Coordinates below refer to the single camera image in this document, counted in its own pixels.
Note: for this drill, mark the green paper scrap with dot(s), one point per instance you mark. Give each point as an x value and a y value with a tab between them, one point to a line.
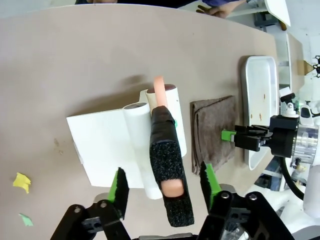
26	220

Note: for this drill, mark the brown cloth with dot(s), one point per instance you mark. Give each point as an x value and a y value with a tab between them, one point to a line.
212	120

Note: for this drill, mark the pink lint roller black grip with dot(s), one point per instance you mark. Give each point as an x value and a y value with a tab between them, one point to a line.
165	160

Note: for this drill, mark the person's left forearm purple sleeve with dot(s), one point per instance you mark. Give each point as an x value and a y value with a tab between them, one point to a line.
225	2

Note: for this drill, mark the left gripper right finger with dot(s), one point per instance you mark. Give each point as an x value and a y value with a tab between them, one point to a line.
212	190

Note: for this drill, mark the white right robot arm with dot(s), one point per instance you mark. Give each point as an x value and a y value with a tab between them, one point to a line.
312	190

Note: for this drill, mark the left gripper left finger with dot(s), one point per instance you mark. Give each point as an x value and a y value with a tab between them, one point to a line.
117	192

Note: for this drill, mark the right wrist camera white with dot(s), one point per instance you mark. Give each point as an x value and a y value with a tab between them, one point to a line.
287	96

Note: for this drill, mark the metal tray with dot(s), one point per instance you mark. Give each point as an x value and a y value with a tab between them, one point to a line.
260	82

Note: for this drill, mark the white background panel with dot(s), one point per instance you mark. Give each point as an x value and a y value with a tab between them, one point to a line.
277	10

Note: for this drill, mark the person's left hand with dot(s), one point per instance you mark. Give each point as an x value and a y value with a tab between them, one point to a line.
222	10

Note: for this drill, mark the yellow paper scrap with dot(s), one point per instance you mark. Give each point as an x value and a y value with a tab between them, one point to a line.
22	182

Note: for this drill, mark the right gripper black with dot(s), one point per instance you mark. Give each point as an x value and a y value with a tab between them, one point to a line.
283	137

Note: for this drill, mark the white lint roller stand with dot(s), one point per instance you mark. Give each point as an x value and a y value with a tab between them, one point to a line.
105	145

